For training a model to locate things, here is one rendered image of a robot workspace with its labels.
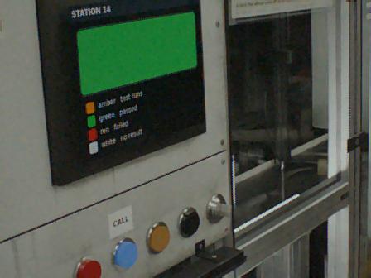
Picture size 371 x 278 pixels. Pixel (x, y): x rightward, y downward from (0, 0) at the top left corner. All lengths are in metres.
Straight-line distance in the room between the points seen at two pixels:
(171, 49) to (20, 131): 0.22
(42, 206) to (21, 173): 0.05
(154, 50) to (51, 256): 0.25
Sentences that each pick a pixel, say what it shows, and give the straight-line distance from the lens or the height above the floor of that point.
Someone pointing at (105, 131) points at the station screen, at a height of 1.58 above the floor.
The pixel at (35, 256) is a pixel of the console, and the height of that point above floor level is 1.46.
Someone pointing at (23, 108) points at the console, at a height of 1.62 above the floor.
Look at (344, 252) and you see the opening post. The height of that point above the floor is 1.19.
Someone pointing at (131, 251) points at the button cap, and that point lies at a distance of 0.87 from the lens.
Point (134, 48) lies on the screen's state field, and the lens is 0.81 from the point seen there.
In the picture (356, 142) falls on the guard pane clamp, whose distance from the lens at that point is 1.38.
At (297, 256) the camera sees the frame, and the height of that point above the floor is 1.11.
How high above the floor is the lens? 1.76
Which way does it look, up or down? 14 degrees down
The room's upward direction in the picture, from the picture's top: 3 degrees counter-clockwise
